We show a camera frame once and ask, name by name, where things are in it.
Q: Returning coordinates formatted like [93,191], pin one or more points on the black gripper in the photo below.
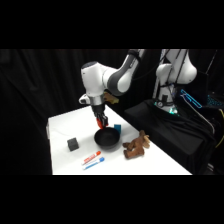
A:
[98,110]

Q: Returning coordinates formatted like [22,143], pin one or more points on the red cube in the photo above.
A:
[101,124]

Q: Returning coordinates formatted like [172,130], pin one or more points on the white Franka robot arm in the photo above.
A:
[100,78]

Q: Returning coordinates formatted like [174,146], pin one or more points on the black bowl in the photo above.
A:
[106,138]

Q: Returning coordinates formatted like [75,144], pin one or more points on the dark grey cube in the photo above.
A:
[73,144]

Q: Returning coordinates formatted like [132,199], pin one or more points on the teal block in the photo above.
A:
[117,128]

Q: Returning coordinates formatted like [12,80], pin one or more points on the red whiteboard marker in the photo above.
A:
[92,157]

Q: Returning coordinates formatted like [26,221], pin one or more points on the brown plush toy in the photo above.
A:
[136,146]

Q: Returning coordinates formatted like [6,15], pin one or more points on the blue whiteboard marker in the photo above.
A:
[94,163]

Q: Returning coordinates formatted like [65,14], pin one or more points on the small green light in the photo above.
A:
[170,110]

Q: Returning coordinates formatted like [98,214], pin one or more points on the black curtain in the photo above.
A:
[40,83]

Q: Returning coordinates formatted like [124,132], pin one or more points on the black draped robot stand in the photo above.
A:
[173,136]

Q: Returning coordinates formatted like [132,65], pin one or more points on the cyan lit equipment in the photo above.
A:
[216,100]

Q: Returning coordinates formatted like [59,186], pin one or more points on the tan wrist camera mount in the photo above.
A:
[111,98]

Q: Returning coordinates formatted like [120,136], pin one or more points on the blue lit frame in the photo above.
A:
[191,98]

